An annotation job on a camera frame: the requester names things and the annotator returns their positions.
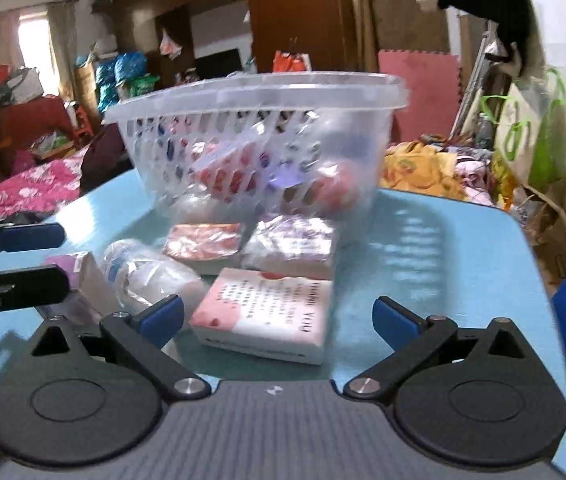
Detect brown wooden board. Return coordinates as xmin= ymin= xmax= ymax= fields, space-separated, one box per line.
xmin=362 ymin=0 xmax=452 ymax=54

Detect black hanging garment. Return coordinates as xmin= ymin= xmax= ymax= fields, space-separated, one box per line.
xmin=434 ymin=0 xmax=540 ymax=79

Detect black monitor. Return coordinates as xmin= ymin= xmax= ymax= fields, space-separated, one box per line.
xmin=194 ymin=48 xmax=244 ymax=82

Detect red plastic stool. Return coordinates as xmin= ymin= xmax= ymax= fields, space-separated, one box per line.
xmin=64 ymin=104 xmax=94 ymax=137

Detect white plastic basket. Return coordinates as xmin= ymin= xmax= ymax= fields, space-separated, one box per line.
xmin=102 ymin=71 xmax=412 ymax=249

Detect white pink printed packet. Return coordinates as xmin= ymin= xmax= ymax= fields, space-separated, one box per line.
xmin=189 ymin=266 xmax=334 ymax=366

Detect pink purple box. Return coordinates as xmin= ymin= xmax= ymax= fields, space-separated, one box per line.
xmin=44 ymin=251 xmax=110 ymax=312

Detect red cloth covered furniture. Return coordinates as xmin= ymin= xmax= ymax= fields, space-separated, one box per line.
xmin=0 ymin=96 xmax=82 ymax=162

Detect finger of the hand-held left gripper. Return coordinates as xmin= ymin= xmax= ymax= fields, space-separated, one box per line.
xmin=0 ymin=264 xmax=72 ymax=312
xmin=0 ymin=220 xmax=66 ymax=266

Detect white floral box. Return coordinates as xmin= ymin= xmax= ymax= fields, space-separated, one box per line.
xmin=4 ymin=69 xmax=44 ymax=107

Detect violet box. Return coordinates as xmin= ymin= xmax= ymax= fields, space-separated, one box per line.
xmin=263 ymin=162 xmax=314 ymax=194

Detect clear wrapped purple packet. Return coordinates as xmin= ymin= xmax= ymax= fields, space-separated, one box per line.
xmin=241 ymin=214 xmax=340 ymax=282

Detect pink red wrapped packet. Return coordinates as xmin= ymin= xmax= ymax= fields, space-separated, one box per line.
xmin=162 ymin=222 xmax=242 ymax=267

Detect orange bag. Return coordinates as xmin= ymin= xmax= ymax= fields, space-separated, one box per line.
xmin=272 ymin=49 xmax=313 ymax=74

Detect blue plastic bags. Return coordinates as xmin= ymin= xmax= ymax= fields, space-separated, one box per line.
xmin=94 ymin=50 xmax=150 ymax=107

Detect brown paper bag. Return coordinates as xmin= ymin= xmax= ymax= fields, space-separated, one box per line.
xmin=522 ymin=184 xmax=566 ymax=282

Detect floral cloth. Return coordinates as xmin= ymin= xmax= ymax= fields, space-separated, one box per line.
xmin=454 ymin=156 xmax=494 ymax=207

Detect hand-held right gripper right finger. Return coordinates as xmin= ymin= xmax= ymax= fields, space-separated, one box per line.
xmin=344 ymin=295 xmax=534 ymax=404

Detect dark purple clothes pile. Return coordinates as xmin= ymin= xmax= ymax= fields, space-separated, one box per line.
xmin=79 ymin=124 xmax=134 ymax=194

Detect pink floral blanket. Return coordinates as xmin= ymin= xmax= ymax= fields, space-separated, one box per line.
xmin=0 ymin=156 xmax=90 ymax=227

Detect metal poles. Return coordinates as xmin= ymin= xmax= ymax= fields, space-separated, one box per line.
xmin=454 ymin=24 xmax=500 ymax=137

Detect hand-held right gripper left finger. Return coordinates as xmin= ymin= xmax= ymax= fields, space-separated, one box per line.
xmin=27 ymin=294 xmax=212 ymax=404

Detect pink foam mat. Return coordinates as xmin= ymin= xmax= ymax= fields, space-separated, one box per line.
xmin=377 ymin=49 xmax=464 ymax=144

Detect white hanging plastic bag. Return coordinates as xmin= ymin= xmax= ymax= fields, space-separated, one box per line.
xmin=158 ymin=29 xmax=184 ymax=59

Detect yellow cloth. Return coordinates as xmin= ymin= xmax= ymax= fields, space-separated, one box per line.
xmin=379 ymin=140 xmax=470 ymax=202

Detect clear plastic bag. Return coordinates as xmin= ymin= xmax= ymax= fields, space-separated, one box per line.
xmin=102 ymin=239 xmax=206 ymax=312

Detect green white shopping bag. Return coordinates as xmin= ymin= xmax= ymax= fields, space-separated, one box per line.
xmin=479 ymin=66 xmax=566 ymax=192

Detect brown wooden wardrobe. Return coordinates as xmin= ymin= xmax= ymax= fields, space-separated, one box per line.
xmin=109 ymin=0 xmax=360 ymax=87

